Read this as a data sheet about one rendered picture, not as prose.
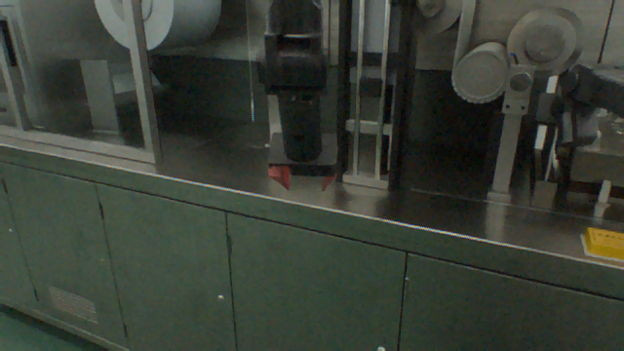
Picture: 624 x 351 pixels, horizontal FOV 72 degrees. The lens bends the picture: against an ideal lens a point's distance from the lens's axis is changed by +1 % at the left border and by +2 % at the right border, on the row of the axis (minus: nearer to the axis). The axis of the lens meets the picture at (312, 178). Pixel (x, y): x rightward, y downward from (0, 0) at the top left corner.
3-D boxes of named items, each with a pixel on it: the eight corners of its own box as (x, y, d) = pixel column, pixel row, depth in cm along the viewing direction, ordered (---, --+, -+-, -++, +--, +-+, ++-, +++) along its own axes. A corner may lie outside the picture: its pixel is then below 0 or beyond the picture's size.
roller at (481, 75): (450, 99, 104) (457, 48, 100) (463, 84, 126) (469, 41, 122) (504, 103, 100) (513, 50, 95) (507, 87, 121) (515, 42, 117)
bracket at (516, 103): (487, 198, 102) (509, 67, 91) (488, 188, 107) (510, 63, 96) (510, 201, 100) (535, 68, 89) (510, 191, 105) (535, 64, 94)
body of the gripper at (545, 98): (589, 128, 89) (598, 117, 83) (534, 123, 93) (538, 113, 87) (594, 97, 90) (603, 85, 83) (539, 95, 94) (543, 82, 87)
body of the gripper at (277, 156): (273, 140, 68) (267, 104, 62) (336, 141, 67) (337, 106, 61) (268, 171, 64) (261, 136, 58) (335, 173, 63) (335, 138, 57)
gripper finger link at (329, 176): (295, 172, 74) (292, 135, 66) (336, 173, 73) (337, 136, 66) (292, 204, 70) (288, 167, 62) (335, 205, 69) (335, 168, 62)
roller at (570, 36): (510, 69, 96) (520, 15, 92) (513, 58, 118) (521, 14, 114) (568, 72, 92) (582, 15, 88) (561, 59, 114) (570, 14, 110)
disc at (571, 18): (501, 76, 98) (513, 7, 93) (501, 76, 98) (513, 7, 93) (576, 80, 92) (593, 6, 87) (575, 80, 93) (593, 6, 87)
